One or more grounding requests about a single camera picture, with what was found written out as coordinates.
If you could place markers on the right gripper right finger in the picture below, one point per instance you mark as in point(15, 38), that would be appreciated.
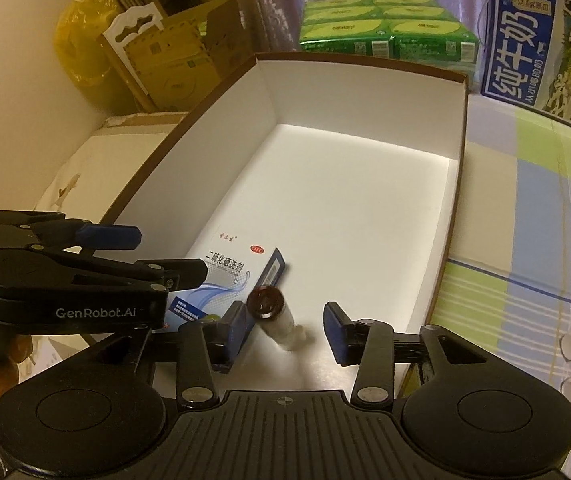
point(367, 344)

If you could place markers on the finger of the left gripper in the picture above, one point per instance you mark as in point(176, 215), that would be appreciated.
point(53, 230)
point(28, 271)

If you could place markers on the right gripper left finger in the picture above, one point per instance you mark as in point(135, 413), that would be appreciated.
point(207, 346)

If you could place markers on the blue white medicine box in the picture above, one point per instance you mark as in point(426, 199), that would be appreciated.
point(238, 260)

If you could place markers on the brown medicine bottle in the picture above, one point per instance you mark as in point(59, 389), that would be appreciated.
point(268, 307)

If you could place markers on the brown white storage box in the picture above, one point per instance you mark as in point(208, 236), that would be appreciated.
point(349, 165)

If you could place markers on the checkered tablecloth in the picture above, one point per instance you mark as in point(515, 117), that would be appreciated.
point(507, 281)

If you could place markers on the yellow plastic bag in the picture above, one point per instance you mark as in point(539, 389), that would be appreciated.
point(76, 44)

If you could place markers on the green tissue pack bundle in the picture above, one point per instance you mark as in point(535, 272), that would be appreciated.
point(419, 31)

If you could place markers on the blue milk carton box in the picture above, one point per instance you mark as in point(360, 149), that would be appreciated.
point(527, 55)

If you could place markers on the cardboard box with white handle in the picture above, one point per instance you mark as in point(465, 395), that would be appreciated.
point(170, 63)

